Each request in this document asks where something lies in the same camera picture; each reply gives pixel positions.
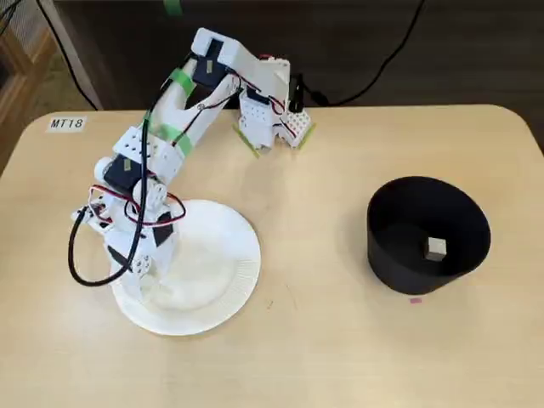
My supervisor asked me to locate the white paper plate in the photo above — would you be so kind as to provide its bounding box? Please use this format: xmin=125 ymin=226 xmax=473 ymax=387
xmin=110 ymin=199 xmax=262 ymax=337

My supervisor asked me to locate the white MT18 label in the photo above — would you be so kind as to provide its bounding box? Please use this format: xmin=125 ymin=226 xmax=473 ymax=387
xmin=45 ymin=113 xmax=88 ymax=133

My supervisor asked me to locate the green tape strip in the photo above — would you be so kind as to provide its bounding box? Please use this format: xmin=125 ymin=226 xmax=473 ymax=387
xmin=167 ymin=69 xmax=197 ymax=98
xmin=146 ymin=110 xmax=196 ymax=156

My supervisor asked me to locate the wooden shelf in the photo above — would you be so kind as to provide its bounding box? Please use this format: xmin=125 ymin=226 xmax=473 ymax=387
xmin=0 ymin=25 xmax=59 ymax=175

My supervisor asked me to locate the green robot base plate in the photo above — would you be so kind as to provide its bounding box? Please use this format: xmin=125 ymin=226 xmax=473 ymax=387
xmin=231 ymin=121 xmax=319 ymax=159

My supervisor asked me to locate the black camera cable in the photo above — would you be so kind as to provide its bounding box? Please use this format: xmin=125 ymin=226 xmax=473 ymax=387
xmin=67 ymin=74 xmax=195 ymax=286

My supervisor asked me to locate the grey furniture post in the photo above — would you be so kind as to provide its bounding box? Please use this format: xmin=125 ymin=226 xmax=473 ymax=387
xmin=40 ymin=0 xmax=105 ymax=111

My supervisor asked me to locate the thin black cable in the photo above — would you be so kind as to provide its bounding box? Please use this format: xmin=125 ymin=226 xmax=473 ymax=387
xmin=36 ymin=0 xmax=99 ymax=110

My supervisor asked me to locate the white block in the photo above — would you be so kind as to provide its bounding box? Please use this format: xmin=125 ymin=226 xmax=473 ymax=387
xmin=426 ymin=236 xmax=448 ymax=261

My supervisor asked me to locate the black pot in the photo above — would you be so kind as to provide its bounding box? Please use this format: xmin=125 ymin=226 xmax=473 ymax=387
xmin=365 ymin=176 xmax=493 ymax=295

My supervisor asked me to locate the black power plug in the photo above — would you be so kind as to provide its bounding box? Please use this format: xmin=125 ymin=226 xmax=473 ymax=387
xmin=289 ymin=74 xmax=305 ymax=114

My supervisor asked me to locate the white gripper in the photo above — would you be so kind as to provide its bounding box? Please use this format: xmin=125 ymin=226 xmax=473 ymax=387
xmin=104 ymin=202 xmax=178 ymax=299

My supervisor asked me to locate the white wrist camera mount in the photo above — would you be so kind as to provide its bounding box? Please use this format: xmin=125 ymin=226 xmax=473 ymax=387
xmin=69 ymin=203 xmax=114 ymax=234

